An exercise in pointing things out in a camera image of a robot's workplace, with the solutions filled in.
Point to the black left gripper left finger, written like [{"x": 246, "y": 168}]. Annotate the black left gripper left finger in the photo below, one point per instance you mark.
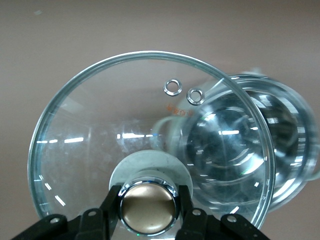
[{"x": 92, "y": 225}]

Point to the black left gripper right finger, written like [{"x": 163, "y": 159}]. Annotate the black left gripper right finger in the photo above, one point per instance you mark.
[{"x": 200, "y": 227}]

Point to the glass pot lid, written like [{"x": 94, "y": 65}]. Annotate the glass pot lid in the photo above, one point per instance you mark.
[{"x": 100, "y": 112}]

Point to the grey pot with steel rim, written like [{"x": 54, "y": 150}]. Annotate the grey pot with steel rim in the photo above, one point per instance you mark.
[{"x": 287, "y": 125}]

